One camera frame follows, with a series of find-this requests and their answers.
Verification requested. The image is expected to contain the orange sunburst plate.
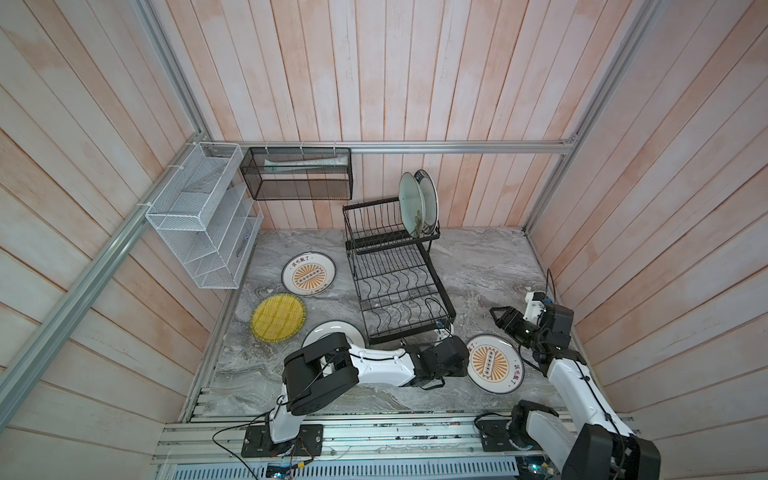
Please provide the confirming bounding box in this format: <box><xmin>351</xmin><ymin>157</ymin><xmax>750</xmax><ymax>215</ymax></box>
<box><xmin>467</xmin><ymin>334</ymin><xmax>525</xmax><ymax>395</ymax></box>
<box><xmin>281</xmin><ymin>251</ymin><xmax>336</xmax><ymax>296</ymax></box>

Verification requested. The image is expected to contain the black two-tier dish rack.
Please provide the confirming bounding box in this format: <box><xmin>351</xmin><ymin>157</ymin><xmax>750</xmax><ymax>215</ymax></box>
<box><xmin>342</xmin><ymin>197</ymin><xmax>456</xmax><ymax>345</ymax></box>

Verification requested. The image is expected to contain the white plate green clover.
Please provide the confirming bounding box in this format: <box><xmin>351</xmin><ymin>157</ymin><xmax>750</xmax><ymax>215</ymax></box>
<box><xmin>302</xmin><ymin>320</ymin><xmax>366</xmax><ymax>348</ymax></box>

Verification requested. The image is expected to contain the mint green flower plate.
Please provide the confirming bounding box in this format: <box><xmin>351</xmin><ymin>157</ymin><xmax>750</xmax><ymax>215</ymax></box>
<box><xmin>398</xmin><ymin>172</ymin><xmax>425</xmax><ymax>238</ymax></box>

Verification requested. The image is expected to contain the green rim white plate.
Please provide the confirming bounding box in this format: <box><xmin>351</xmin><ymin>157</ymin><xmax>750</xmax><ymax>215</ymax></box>
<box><xmin>414</xmin><ymin>169</ymin><xmax>439</xmax><ymax>236</ymax></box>

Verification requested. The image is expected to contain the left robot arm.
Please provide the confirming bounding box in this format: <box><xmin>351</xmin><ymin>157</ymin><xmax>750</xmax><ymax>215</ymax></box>
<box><xmin>267</xmin><ymin>332</ymin><xmax>469</xmax><ymax>445</ymax></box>

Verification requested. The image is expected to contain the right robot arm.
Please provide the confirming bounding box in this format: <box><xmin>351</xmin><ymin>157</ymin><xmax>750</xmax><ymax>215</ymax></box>
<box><xmin>490</xmin><ymin>292</ymin><xmax>661</xmax><ymax>479</ymax></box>

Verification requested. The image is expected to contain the yellow round plate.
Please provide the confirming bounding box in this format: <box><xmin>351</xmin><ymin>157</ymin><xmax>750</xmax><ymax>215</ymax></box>
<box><xmin>250</xmin><ymin>294</ymin><xmax>307</xmax><ymax>343</ymax></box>

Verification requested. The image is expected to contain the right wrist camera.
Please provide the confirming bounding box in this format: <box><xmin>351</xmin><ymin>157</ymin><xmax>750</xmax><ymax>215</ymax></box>
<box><xmin>524</xmin><ymin>291</ymin><xmax>548</xmax><ymax>325</ymax></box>

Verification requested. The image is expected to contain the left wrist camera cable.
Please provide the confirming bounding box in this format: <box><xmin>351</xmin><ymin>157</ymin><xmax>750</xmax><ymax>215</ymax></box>
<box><xmin>422</xmin><ymin>296</ymin><xmax>454</xmax><ymax>337</ymax></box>

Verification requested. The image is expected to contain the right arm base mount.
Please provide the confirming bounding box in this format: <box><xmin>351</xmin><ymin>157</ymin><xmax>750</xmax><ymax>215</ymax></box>
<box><xmin>473</xmin><ymin>412</ymin><xmax>569</xmax><ymax>455</ymax></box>

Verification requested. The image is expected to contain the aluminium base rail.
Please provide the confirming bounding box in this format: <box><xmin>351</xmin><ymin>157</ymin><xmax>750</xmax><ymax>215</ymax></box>
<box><xmin>151</xmin><ymin>411</ymin><xmax>649</xmax><ymax>466</ymax></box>

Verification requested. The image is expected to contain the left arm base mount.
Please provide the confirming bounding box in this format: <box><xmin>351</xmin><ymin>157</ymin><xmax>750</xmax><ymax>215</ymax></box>
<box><xmin>241</xmin><ymin>423</ymin><xmax>325</xmax><ymax>459</ymax></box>

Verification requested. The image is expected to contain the black mesh wall basket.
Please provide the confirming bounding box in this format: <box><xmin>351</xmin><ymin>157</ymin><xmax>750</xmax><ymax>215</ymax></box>
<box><xmin>240</xmin><ymin>146</ymin><xmax>354</xmax><ymax>201</ymax></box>

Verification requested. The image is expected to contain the white wire mesh shelf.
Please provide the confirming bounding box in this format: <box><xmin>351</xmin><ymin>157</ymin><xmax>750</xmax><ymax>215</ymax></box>
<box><xmin>146</xmin><ymin>142</ymin><xmax>263</xmax><ymax>290</ymax></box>

